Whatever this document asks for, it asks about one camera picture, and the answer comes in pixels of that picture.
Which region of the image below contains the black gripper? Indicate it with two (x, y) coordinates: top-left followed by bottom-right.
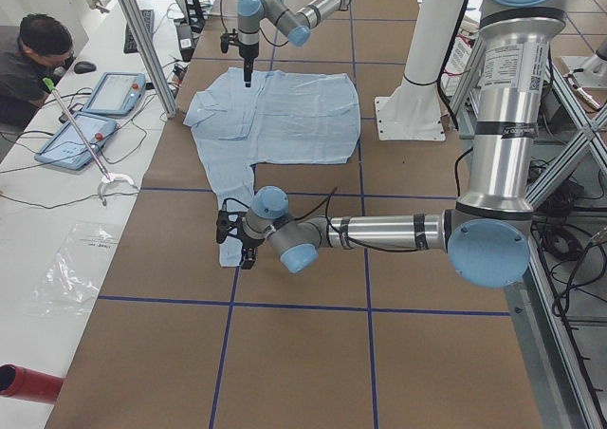
(236, 227), (265, 270)
(241, 44), (259, 87)

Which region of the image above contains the light blue button shirt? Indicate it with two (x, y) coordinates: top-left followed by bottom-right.
(183, 65), (362, 269)

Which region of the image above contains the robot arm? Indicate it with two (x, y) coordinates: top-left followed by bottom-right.
(221, 0), (352, 87)
(235, 0), (566, 288)

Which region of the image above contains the black keyboard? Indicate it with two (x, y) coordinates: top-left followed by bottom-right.
(123, 9), (156, 54)

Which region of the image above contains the far blue teach pendant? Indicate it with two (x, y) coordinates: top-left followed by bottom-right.
(82, 72), (146, 117)

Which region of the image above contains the blue teach pendant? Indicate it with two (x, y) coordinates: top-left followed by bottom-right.
(82, 72), (146, 117)
(34, 112), (118, 171)

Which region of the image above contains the black computer mouse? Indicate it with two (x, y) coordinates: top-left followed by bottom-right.
(73, 61), (97, 74)

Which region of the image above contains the clear plastic bag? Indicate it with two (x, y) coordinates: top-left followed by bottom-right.
(24, 222), (123, 319)

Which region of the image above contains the near blue teach pendant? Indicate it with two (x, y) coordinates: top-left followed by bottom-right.
(34, 112), (118, 171)

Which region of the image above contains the silver reacher grabber tool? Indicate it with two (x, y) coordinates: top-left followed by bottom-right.
(43, 77), (138, 206)

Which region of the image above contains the seated person dark shirt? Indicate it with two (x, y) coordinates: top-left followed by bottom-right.
(1, 13), (73, 129)

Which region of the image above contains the red cylinder tube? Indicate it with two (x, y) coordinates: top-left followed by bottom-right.
(1, 364), (64, 404)

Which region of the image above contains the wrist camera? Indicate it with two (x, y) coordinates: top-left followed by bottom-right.
(215, 209), (246, 244)
(220, 30), (240, 54)

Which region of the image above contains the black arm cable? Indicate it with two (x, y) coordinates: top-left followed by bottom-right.
(220, 146), (475, 252)
(218, 0), (293, 48)

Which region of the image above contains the aluminium frame post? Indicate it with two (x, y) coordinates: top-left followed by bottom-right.
(118, 0), (177, 119)

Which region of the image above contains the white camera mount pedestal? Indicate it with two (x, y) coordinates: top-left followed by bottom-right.
(375, 0), (469, 141)

